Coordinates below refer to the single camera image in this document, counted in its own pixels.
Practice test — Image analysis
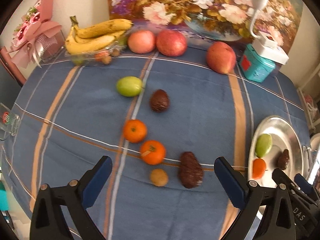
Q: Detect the floral painting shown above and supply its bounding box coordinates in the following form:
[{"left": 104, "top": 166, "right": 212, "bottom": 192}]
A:
[{"left": 108, "top": 0, "right": 303, "bottom": 51}]

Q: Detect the large green mango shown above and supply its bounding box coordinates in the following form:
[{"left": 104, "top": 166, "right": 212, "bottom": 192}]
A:
[{"left": 255, "top": 134, "right": 273, "bottom": 158}]

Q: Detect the brown longan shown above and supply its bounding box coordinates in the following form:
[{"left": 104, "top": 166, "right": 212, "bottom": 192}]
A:
[{"left": 150, "top": 168, "right": 169, "bottom": 187}]

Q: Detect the dark red apple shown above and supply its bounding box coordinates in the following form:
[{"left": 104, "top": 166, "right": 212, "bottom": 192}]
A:
[{"left": 156, "top": 30, "right": 188, "bottom": 57}]

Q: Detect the white phone stand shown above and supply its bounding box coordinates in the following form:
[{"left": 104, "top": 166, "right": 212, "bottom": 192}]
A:
[{"left": 302, "top": 145, "right": 312, "bottom": 173}]

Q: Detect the pale pink apple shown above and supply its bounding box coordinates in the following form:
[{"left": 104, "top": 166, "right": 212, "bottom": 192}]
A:
[{"left": 127, "top": 30, "right": 156, "bottom": 54}]

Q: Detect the round dark passion fruit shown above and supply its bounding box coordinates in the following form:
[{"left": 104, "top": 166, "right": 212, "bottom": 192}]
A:
[{"left": 149, "top": 89, "right": 170, "bottom": 113}]

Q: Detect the small green mango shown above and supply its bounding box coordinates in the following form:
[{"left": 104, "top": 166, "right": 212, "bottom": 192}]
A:
[{"left": 116, "top": 76, "right": 143, "bottom": 97}]

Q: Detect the glass mug red logo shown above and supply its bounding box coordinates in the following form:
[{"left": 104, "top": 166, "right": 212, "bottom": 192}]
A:
[{"left": 0, "top": 103, "right": 21, "bottom": 141}]

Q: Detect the blue plaid tablecloth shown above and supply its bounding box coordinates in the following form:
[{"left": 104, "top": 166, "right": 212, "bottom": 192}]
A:
[{"left": 1, "top": 48, "right": 310, "bottom": 239}]

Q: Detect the pink flower bouquet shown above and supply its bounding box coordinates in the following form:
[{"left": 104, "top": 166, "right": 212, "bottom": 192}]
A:
[{"left": 6, "top": 0, "right": 63, "bottom": 68}]

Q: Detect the banana bunch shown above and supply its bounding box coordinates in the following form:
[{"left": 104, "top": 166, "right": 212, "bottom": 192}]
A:
[{"left": 65, "top": 16, "right": 133, "bottom": 55}]

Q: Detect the silver metal plate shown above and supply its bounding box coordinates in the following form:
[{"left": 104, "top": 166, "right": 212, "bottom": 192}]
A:
[{"left": 247, "top": 115, "right": 304, "bottom": 188}]

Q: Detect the orange tangerine with stem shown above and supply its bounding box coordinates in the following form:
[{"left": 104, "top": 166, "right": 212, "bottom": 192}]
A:
[{"left": 139, "top": 140, "right": 166, "bottom": 165}]

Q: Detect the white lamp base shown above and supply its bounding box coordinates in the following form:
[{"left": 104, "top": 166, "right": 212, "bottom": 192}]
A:
[{"left": 249, "top": 0, "right": 289, "bottom": 65}]

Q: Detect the teal toy house box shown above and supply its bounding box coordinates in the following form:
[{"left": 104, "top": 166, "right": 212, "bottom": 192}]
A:
[{"left": 239, "top": 43, "right": 276, "bottom": 83}]

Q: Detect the smartphone on stand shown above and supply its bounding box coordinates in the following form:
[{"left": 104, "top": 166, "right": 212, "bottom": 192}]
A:
[{"left": 307, "top": 143, "right": 319, "bottom": 185}]

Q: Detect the clear plastic fruit tray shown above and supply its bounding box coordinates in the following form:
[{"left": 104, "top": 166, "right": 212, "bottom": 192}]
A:
[{"left": 65, "top": 31, "right": 129, "bottom": 66}]

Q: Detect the white shelf rack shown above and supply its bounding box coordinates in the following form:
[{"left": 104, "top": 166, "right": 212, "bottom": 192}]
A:
[{"left": 297, "top": 64, "right": 319, "bottom": 134}]

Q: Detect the red apple right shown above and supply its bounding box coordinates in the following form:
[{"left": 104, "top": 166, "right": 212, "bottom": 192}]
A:
[{"left": 206, "top": 41, "right": 236, "bottom": 74}]

